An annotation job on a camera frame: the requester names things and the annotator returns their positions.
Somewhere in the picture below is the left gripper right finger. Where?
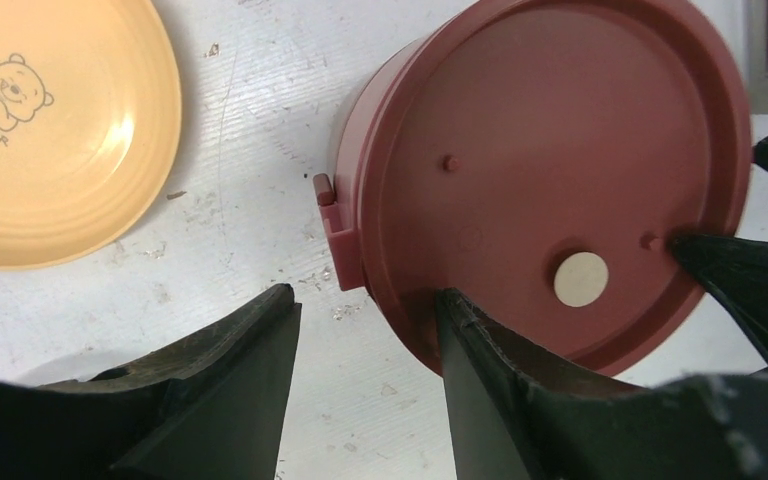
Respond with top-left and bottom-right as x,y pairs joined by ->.
435,289 -> 768,479

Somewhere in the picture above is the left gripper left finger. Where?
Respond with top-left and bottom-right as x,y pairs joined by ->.
0,284 -> 302,479

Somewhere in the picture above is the red round lid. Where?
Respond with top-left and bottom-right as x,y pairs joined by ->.
354,1 -> 752,375

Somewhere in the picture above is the orange plastic plate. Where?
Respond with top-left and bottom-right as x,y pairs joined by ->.
0,1 -> 182,269

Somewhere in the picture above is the red steel bowl with handles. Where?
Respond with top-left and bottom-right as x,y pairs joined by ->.
313,36 -> 430,295

